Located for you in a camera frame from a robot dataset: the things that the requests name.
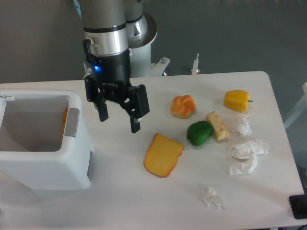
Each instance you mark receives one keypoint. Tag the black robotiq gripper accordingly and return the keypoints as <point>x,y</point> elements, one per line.
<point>110,80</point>

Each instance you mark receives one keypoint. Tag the orange knotted bread roll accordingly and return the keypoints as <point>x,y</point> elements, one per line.
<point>183,106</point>

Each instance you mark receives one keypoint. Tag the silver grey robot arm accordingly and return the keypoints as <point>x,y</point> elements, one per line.
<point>117,45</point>

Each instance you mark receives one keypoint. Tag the green bell pepper toy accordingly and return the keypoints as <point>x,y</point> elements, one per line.
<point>199,132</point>

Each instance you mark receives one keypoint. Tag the crumpled white tissue lower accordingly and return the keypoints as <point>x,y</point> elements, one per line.
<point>210,198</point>

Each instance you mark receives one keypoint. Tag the white chair frame right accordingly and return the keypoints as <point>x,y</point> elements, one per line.
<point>297,109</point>

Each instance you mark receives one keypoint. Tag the orange item inside can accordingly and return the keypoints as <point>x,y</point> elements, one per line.
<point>64,120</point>

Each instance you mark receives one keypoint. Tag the black device at edge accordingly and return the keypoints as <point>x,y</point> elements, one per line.
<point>298,205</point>

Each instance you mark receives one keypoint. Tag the crumpled white tissue middle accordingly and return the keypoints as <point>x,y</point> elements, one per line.
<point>246,156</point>

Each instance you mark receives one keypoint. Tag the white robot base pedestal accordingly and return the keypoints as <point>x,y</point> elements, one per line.
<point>141,35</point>

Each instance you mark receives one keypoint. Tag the orange toast slice toy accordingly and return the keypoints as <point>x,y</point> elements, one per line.
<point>162,156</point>

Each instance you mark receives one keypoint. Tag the crumpled white tissue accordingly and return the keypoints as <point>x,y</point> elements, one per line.
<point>246,156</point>
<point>210,198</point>
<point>241,126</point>

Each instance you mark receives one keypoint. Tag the white plastic trash can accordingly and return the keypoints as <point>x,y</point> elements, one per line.
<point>32,148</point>

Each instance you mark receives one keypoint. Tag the beige cake slice toy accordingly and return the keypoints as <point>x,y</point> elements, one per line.
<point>219,131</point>

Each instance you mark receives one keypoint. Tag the yellow bell pepper toy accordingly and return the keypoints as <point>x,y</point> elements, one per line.
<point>237,100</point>

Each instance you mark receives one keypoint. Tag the crumpled white tissue upper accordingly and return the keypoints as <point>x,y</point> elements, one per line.
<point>241,126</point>

